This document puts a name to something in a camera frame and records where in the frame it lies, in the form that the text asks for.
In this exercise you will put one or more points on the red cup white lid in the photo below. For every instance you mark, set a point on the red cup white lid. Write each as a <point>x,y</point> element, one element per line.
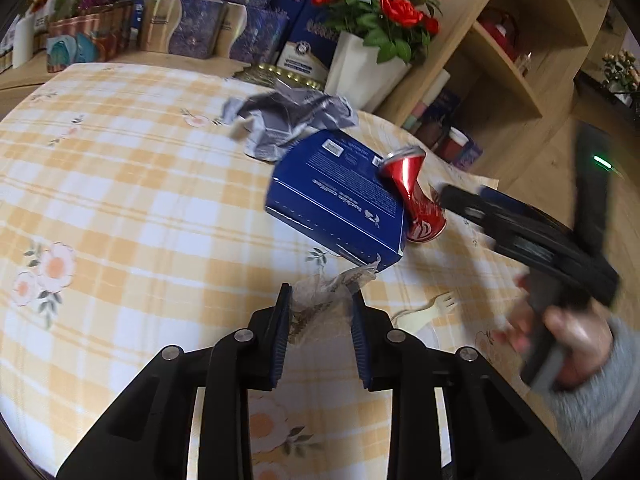
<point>457,142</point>

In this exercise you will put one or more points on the yellow plaid floral tablecloth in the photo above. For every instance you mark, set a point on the yellow plaid floral tablecloth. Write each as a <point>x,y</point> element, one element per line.
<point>125,200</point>

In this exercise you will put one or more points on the low wooden sideboard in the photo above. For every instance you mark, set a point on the low wooden sideboard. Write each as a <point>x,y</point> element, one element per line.
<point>125,60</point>

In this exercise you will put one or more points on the dark blue box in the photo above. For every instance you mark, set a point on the dark blue box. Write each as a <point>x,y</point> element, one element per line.
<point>335,195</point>

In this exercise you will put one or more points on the clear plastic bag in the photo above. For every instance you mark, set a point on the clear plastic bag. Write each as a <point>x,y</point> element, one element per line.
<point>320,305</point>

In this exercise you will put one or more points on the green cup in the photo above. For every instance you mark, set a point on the green cup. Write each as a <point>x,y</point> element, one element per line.
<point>414,121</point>

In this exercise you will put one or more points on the gold embossed tray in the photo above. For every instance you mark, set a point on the gold embossed tray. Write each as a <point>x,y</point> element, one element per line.
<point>280,77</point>

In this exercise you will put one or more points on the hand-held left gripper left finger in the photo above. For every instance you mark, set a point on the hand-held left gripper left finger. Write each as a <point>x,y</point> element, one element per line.
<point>280,340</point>

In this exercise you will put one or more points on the grey wrapper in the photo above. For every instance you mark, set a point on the grey wrapper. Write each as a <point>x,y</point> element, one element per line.
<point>290,110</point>

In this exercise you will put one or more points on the dark illustrated box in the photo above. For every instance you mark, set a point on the dark illustrated box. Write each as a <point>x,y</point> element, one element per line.
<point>447,110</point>

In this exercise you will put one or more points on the pink cup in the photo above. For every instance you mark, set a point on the pink cup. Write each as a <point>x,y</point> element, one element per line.
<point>422,109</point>

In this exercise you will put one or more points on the copper tin box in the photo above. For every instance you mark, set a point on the copper tin box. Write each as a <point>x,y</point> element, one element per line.
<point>100,35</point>

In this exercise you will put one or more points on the purple illustrated box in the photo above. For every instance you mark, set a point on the purple illustrated box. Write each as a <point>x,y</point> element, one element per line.
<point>470,156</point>

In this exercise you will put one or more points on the person's right hand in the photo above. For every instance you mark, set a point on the person's right hand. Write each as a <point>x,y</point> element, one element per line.
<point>580,345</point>

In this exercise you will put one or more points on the wooden shelf unit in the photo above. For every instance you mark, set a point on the wooden shelf unit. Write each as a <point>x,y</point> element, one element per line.
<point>500,95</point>

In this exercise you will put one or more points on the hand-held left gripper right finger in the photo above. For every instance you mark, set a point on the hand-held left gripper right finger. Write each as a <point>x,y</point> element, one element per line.
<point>360,345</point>

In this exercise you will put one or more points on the white vase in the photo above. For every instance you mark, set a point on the white vase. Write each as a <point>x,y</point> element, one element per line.
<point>22,42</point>

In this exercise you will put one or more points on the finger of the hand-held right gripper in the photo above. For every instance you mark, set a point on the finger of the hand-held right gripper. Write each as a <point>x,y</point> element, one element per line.
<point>530,212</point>
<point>462,202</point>

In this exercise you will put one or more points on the red rose plant white pot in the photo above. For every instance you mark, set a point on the red rose plant white pot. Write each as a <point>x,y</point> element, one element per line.
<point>365,70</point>

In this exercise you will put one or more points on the person's right forearm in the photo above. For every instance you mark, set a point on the person's right forearm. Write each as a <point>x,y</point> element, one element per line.
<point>610,410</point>

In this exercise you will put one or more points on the pale disposable fork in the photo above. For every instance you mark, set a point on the pale disposable fork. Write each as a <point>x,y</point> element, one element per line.
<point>430,310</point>

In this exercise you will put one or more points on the small dried flower arrangement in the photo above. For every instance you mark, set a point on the small dried flower arrangement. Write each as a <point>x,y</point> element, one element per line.
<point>620,67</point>

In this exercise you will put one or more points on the crushed red soda can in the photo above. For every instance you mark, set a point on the crushed red soda can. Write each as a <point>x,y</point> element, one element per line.
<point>407,172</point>

